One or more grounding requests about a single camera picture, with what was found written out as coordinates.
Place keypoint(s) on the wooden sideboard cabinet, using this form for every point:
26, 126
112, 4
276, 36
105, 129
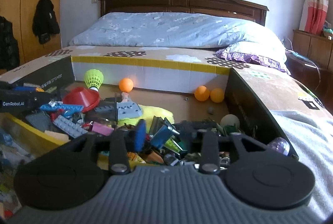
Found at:
317, 73

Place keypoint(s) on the yellow cardboard box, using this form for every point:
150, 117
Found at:
168, 85

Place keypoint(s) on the green shuttlecock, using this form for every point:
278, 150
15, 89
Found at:
93, 79

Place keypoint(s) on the grey lego plate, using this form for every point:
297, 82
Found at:
69, 127

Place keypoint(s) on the red plastic cone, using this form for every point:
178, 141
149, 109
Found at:
88, 98

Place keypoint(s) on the purple pillow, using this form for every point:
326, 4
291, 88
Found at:
271, 55

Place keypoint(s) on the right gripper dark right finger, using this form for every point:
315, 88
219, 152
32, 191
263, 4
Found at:
207, 145

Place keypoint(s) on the black hanging jacket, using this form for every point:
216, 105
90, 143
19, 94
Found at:
45, 23

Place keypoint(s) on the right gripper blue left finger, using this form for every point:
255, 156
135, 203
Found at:
123, 141

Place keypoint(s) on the white fluffy blanket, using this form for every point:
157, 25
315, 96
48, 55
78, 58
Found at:
311, 137

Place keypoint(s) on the pink flat piece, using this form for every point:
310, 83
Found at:
102, 129

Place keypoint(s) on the light blue floral duvet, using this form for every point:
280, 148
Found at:
176, 30

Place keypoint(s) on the dark wooden headboard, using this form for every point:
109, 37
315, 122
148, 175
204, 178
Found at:
242, 9

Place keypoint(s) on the orange ping pong ball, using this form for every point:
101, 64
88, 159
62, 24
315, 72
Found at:
126, 85
217, 95
202, 93

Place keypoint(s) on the white ping pong ball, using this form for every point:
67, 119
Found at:
230, 120

